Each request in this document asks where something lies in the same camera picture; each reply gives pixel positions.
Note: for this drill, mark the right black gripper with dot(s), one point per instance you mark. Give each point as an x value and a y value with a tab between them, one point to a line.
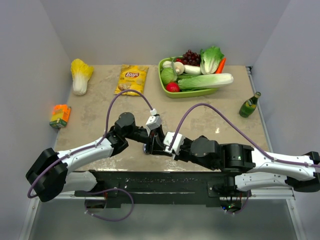
179	156

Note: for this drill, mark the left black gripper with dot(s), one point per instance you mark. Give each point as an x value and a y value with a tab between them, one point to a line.
155	145

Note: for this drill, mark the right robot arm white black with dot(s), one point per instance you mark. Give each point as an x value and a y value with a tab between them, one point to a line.
249	167

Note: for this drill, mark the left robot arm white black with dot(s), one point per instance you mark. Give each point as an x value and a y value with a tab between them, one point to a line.
48	175

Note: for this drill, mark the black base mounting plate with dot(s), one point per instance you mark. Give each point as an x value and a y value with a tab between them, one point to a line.
160	188

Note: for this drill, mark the green plastic basket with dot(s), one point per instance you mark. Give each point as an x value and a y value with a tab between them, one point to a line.
182	94

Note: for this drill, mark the round green cabbage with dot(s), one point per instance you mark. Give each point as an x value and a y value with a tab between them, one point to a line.
167	76

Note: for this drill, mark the yellow Lays chips bag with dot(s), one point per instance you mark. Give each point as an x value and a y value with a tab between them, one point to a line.
132	77

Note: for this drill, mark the long green white cabbage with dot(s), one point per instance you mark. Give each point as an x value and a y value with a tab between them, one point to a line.
203	82

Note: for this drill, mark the green Perrier bottle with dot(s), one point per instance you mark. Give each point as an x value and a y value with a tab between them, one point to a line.
250	105

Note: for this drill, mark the white mushroom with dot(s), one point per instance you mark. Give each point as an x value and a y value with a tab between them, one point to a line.
178	66

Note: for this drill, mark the white radish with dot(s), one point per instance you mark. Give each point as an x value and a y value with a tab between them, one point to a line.
192	70

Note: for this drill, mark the orange carrot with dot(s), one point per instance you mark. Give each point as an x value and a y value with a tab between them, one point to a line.
221	65

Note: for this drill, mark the dark red grape bunch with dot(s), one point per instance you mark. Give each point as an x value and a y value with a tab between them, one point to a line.
191	58

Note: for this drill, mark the orange juice carton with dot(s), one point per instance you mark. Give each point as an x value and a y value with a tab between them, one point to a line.
60	116

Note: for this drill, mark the green lettuce head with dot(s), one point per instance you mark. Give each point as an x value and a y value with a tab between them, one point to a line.
210	60

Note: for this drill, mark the yellow napa cabbage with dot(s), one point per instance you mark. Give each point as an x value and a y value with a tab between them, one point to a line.
81	74

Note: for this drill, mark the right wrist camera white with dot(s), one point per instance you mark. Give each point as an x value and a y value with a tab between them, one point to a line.
173	146

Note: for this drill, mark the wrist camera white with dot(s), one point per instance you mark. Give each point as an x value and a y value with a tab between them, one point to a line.
153	122
173	146

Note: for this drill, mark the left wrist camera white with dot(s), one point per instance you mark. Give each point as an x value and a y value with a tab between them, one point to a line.
153	122

